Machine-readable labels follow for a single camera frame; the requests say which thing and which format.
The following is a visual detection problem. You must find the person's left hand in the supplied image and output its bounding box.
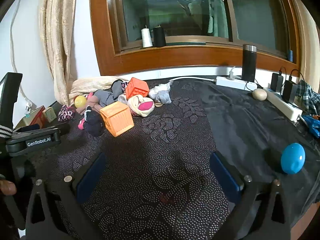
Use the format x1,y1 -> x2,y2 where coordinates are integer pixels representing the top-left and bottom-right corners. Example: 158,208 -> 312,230
0,180 -> 17,196

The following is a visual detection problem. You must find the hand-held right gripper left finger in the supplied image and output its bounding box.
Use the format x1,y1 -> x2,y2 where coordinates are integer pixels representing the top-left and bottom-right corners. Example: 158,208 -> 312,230
25,151 -> 107,240

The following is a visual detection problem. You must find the white pink sock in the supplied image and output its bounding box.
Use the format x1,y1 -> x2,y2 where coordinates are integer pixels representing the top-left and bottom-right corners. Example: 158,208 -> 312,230
127,95 -> 155,117

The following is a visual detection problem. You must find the plaid cloth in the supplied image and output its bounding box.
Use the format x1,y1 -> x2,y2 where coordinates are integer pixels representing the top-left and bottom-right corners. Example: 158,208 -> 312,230
297,80 -> 320,115

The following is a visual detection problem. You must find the beige stocking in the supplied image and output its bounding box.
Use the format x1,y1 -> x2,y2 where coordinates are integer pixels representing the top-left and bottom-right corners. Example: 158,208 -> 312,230
75,94 -> 101,115

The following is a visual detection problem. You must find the orange slatted toy cube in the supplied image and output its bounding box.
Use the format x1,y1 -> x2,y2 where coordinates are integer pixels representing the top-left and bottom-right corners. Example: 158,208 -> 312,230
99,102 -> 135,137

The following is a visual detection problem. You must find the black power adapter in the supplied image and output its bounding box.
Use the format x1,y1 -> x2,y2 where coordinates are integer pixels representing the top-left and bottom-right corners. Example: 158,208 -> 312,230
270,67 -> 287,92
282,69 -> 304,103

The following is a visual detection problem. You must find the blue plastic bag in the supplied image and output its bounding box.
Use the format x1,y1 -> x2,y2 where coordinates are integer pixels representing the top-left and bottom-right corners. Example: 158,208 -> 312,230
302,114 -> 320,138

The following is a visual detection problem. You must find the orange embossed toy cube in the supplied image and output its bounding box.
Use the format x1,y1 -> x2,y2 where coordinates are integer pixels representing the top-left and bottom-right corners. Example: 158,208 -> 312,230
125,77 -> 150,100

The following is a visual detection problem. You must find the dark navy sock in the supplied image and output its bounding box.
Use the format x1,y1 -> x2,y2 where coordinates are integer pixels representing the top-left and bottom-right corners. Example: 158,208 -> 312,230
82,106 -> 105,137

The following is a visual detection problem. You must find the white plug with cable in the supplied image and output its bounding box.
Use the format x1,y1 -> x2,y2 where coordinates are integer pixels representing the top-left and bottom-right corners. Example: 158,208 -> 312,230
170,66 -> 242,82

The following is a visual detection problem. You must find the white thread spool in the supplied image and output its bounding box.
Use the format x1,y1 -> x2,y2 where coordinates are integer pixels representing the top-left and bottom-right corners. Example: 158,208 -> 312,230
141,25 -> 153,48

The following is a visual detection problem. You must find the grey sock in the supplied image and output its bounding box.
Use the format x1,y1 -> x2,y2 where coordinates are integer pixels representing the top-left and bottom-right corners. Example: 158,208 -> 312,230
94,79 -> 127,107

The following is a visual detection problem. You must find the black thermos flask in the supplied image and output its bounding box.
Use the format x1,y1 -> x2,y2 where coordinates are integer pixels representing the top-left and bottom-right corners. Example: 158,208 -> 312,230
241,44 -> 257,83

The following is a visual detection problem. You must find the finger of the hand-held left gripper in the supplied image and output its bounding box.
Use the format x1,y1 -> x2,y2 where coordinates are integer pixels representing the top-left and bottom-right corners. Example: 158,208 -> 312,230
15,124 -> 71,140

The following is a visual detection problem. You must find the wooden egg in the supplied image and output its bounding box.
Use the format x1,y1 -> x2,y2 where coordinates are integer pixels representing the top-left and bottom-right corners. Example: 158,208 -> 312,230
252,88 -> 268,102

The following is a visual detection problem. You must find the blue plastic egg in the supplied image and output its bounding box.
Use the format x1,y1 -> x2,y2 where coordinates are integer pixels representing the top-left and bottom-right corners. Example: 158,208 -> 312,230
280,143 -> 306,174

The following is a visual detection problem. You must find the white fluffy stuffing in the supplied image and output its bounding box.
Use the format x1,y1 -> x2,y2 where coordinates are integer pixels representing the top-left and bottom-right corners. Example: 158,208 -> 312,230
149,81 -> 173,105

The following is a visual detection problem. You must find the red box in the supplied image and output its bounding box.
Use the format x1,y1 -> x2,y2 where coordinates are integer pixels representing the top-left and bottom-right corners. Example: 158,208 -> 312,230
15,106 -> 46,130

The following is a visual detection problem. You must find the small beige box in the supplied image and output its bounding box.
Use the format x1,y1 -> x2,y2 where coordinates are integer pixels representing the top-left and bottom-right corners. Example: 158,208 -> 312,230
42,107 -> 57,123

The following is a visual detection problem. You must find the black thread spool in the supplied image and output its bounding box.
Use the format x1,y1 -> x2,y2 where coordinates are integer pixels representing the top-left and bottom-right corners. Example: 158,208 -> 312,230
153,25 -> 167,48

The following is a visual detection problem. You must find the long white power strip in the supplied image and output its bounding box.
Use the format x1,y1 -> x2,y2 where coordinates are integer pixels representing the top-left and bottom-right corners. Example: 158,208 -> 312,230
262,87 -> 303,121

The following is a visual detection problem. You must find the wooden window frame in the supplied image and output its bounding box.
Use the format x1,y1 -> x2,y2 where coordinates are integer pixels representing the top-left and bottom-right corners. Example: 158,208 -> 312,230
89,0 -> 304,77

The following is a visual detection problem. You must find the yellow plastic ball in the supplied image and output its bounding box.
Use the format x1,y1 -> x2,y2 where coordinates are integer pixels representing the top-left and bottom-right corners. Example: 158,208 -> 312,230
74,95 -> 87,108

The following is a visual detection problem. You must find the cream curtain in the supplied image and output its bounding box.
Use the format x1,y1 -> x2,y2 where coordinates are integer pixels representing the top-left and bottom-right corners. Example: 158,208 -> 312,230
39,0 -> 130,108

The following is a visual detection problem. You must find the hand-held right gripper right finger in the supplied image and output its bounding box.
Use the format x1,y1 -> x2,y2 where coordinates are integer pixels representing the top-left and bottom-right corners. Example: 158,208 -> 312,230
210,151 -> 292,240

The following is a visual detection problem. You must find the green hanging cloth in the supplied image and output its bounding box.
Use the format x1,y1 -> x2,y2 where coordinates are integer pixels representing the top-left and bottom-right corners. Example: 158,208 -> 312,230
207,0 -> 229,38

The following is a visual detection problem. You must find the beige side curtain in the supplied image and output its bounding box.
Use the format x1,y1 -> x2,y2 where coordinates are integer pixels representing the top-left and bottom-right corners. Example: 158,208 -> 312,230
287,0 -> 320,90

